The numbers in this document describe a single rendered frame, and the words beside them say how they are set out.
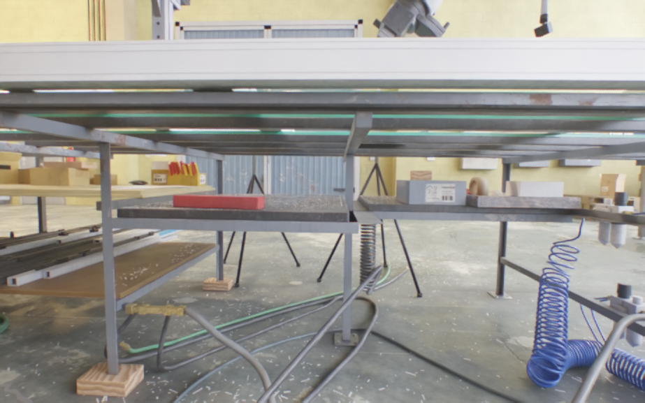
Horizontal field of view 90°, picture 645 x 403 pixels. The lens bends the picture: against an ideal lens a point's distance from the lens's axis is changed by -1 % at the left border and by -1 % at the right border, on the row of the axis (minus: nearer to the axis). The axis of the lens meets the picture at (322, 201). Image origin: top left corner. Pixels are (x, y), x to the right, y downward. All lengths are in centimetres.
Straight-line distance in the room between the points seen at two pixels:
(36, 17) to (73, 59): 969
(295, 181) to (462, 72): 662
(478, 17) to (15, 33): 1019
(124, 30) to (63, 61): 789
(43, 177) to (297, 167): 559
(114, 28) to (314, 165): 503
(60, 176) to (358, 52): 169
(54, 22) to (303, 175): 654
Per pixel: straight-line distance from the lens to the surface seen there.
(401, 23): 75
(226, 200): 109
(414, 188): 138
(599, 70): 75
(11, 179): 250
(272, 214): 101
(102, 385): 135
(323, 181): 710
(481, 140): 132
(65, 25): 998
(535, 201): 150
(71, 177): 202
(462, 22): 829
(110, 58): 74
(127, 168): 813
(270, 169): 720
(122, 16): 877
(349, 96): 64
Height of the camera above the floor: 69
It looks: 4 degrees down
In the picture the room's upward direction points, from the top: 1 degrees clockwise
